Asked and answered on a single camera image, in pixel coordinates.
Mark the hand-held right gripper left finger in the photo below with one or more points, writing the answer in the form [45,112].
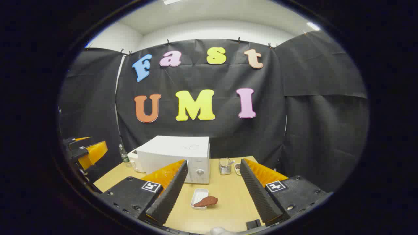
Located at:
[169,195]

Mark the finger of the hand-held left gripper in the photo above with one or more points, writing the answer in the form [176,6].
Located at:
[81,138]
[94,151]

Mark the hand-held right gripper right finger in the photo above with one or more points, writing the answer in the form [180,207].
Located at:
[258,195]

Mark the brown meat piece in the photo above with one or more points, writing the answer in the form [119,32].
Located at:
[207,201]

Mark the white microwave oven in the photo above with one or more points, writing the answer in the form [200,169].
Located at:
[176,151]

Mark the white rectangular tray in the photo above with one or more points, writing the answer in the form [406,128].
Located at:
[197,195]

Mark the clear plastic water bottle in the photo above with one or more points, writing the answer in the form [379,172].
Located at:
[123,156]

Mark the white divided snack dish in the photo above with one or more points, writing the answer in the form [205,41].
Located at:
[237,169]

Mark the white toaster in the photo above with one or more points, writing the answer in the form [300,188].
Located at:
[134,161]

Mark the ceiling light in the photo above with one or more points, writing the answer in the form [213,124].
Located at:
[171,1]
[313,26]

